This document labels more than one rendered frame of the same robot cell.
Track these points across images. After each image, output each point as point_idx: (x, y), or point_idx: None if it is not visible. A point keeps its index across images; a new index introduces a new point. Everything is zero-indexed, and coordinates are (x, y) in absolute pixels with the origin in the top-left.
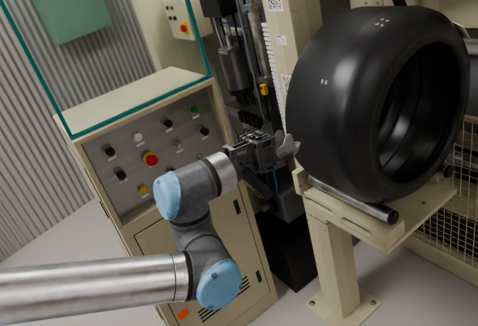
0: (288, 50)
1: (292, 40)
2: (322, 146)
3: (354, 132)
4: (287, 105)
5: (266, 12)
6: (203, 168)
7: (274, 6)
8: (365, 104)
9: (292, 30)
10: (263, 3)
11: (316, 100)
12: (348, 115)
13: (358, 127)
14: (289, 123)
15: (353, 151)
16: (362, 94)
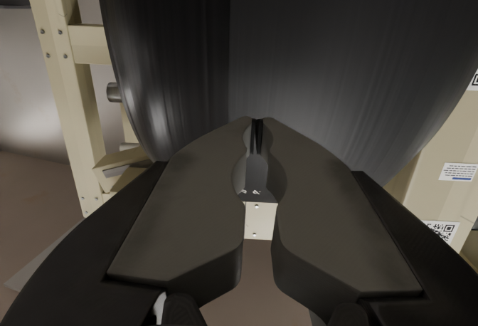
0: (448, 151)
1: (420, 171)
2: (226, 35)
3: (126, 89)
4: (410, 144)
5: (469, 220)
6: None
7: (437, 227)
8: (139, 141)
9: (409, 188)
10: (465, 234)
11: (263, 170)
12: (149, 138)
13: (126, 102)
14: (412, 95)
15: (115, 23)
16: (152, 159)
